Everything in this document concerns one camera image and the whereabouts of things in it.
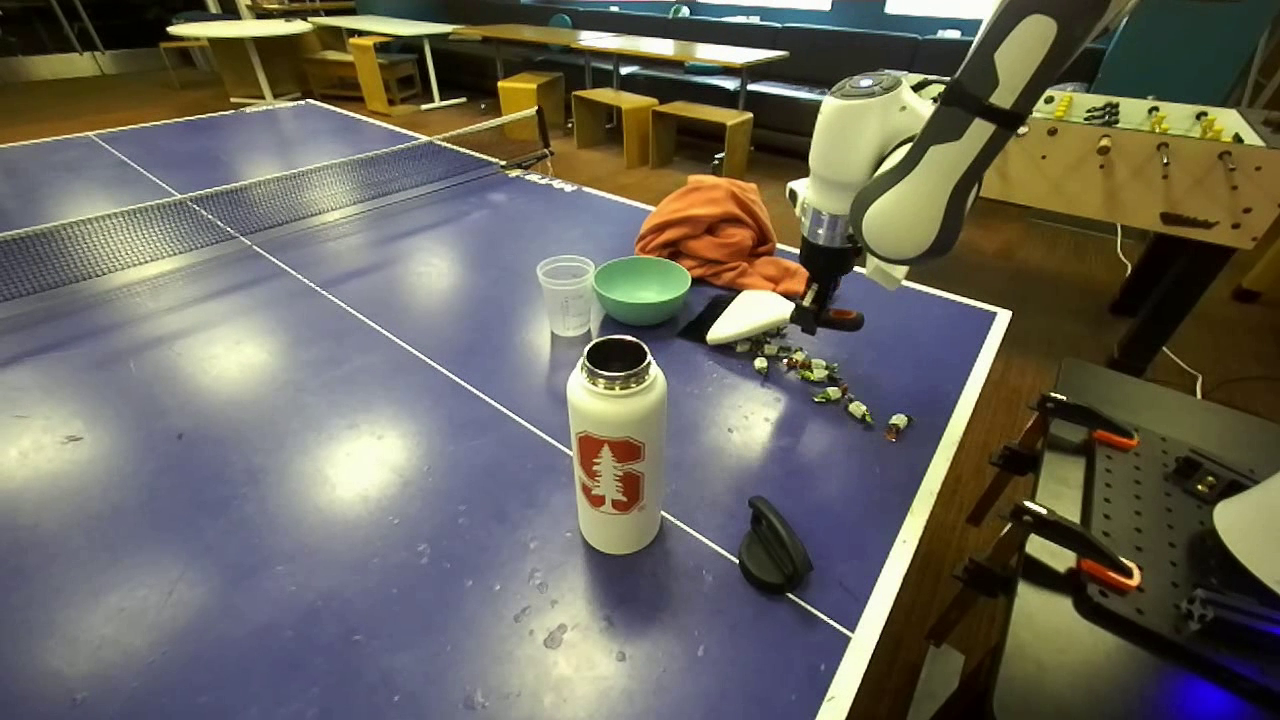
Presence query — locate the clear plastic measuring cup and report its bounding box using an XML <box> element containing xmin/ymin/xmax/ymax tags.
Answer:
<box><xmin>533</xmin><ymin>254</ymin><xmax>606</xmax><ymax>342</ymax></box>

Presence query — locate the black bottle cap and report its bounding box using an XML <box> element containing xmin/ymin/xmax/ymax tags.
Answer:
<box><xmin>735</xmin><ymin>491</ymin><xmax>817</xmax><ymax>597</ymax></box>

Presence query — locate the white bottle red logo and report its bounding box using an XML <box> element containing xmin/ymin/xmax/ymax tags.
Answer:
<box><xmin>563</xmin><ymin>334</ymin><xmax>672</xmax><ymax>559</ymax></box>

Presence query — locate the round white table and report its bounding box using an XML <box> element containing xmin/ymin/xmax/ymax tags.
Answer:
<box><xmin>164</xmin><ymin>11</ymin><xmax>318</xmax><ymax>106</ymax></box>

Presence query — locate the white rectangular table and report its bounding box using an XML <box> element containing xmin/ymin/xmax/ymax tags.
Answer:
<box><xmin>310</xmin><ymin>11</ymin><xmax>464</xmax><ymax>112</ymax></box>

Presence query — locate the wooden chair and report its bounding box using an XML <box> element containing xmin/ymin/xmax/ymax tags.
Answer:
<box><xmin>298</xmin><ymin>33</ymin><xmax>429</xmax><ymax>115</ymax></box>

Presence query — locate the orange cloth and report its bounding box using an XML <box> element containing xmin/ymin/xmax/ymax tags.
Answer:
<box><xmin>634</xmin><ymin>173</ymin><xmax>817</xmax><ymax>301</ymax></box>

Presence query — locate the orange handled clamp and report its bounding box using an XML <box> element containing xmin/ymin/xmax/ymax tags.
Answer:
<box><xmin>1035</xmin><ymin>387</ymin><xmax>1143</xmax><ymax>456</ymax></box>
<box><xmin>1018</xmin><ymin>495</ymin><xmax>1148</xmax><ymax>597</ymax></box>

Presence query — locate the teal green bowl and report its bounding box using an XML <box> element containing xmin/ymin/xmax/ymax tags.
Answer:
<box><xmin>594</xmin><ymin>254</ymin><xmax>698</xmax><ymax>334</ymax></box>

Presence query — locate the table tennis net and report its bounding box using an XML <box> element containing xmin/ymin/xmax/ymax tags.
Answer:
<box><xmin>0</xmin><ymin>101</ymin><xmax>560</xmax><ymax>303</ymax></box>

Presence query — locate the long wooden table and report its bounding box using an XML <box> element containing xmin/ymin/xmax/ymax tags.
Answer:
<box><xmin>454</xmin><ymin>15</ymin><xmax>793</xmax><ymax>108</ymax></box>

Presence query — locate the black perforated mount plate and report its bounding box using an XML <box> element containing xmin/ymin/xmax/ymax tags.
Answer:
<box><xmin>993</xmin><ymin>355</ymin><xmax>1280</xmax><ymax>720</ymax></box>

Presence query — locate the wooden foosball table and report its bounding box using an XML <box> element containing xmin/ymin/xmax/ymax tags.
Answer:
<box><xmin>978</xmin><ymin>82</ymin><xmax>1280</xmax><ymax>375</ymax></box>

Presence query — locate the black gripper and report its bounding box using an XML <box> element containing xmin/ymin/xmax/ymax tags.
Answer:
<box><xmin>798</xmin><ymin>245</ymin><xmax>857</xmax><ymax>336</ymax></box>

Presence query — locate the wooden bench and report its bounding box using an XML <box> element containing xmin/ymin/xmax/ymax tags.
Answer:
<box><xmin>650</xmin><ymin>96</ymin><xmax>757</xmax><ymax>175</ymax></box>
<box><xmin>494</xmin><ymin>69</ymin><xmax>573</xmax><ymax>134</ymax></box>
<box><xmin>573</xmin><ymin>84</ymin><xmax>662</xmax><ymax>173</ymax></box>

